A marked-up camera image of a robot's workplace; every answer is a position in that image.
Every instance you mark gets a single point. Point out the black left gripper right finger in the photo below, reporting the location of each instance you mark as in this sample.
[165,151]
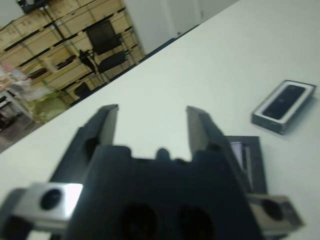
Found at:
[210,132]

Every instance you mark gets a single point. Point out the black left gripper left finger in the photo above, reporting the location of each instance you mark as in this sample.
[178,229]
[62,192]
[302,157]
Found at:
[95,135]

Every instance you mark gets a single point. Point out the black box lid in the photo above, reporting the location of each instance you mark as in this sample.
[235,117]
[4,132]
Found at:
[257,162]

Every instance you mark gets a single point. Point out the black box with white insert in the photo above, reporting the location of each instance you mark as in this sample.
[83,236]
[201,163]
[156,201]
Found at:
[268,123]

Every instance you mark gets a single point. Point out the yellow-green bag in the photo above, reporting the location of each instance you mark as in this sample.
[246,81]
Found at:
[50,107]

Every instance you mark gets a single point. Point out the black mesh office chair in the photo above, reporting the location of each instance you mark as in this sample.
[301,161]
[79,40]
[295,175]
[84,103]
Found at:
[105,47]

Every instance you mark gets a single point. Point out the stacked wooden crates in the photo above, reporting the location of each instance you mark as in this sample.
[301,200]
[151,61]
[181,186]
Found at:
[37,42]

